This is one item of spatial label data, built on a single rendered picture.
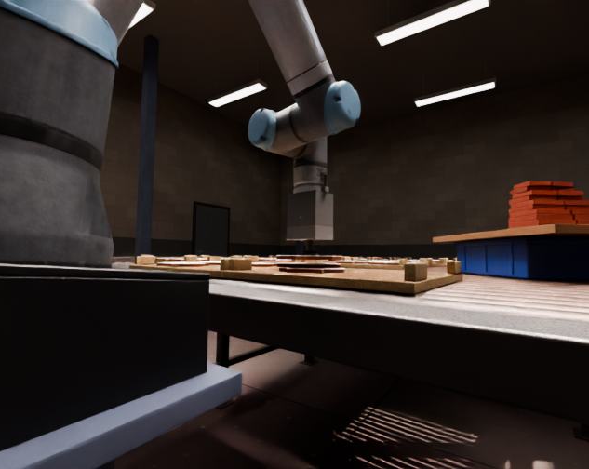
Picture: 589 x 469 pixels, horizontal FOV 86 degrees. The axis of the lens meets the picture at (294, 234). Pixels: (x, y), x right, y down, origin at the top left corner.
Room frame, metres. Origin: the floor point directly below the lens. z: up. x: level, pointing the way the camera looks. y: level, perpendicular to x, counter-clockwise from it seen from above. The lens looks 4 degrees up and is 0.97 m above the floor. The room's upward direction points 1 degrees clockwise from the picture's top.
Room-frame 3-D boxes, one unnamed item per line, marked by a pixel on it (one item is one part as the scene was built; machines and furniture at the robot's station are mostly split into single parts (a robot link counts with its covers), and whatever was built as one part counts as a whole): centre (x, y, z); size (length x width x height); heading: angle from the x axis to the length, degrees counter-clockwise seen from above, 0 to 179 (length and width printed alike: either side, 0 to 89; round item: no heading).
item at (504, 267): (0.89, -0.69, 0.97); 0.31 x 0.31 x 0.10; 3
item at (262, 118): (0.62, 0.02, 1.22); 0.11 x 0.11 x 0.08; 44
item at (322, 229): (0.71, -0.05, 1.06); 0.10 x 0.09 x 0.16; 137
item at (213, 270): (0.95, 0.22, 0.93); 0.41 x 0.35 x 0.02; 53
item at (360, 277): (0.70, -0.11, 0.93); 0.41 x 0.35 x 0.02; 52
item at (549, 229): (0.88, -0.76, 1.03); 0.50 x 0.50 x 0.02; 3
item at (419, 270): (0.48, -0.19, 0.95); 0.06 x 0.02 x 0.03; 142
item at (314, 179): (0.70, -0.04, 1.14); 0.08 x 0.08 x 0.05
